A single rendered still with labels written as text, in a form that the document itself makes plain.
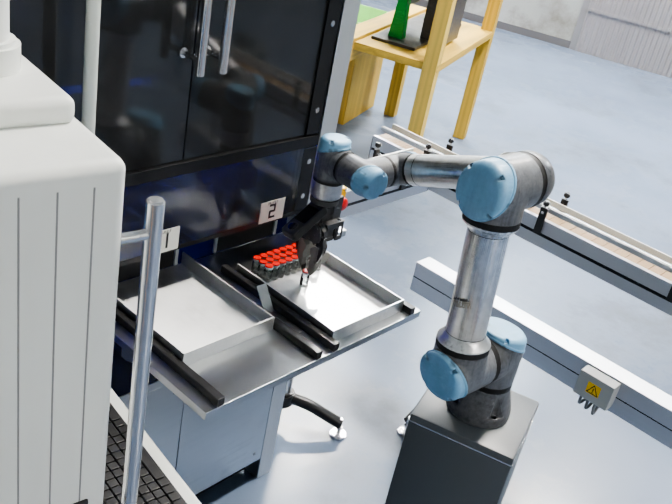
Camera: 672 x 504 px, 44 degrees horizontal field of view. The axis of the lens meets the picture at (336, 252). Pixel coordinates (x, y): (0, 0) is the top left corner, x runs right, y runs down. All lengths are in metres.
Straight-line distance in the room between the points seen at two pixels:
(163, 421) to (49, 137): 1.35
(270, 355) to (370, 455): 1.21
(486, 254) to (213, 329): 0.65
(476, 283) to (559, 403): 1.93
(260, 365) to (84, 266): 0.82
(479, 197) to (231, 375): 0.64
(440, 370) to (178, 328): 0.59
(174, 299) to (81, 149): 0.99
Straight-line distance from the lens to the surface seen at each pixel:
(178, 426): 2.37
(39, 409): 1.18
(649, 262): 2.63
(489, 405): 1.95
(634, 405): 2.81
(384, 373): 3.40
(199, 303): 2.00
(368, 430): 3.11
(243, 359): 1.84
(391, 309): 2.07
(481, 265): 1.67
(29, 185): 1.00
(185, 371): 1.75
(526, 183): 1.63
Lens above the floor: 1.97
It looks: 28 degrees down
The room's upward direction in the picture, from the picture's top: 12 degrees clockwise
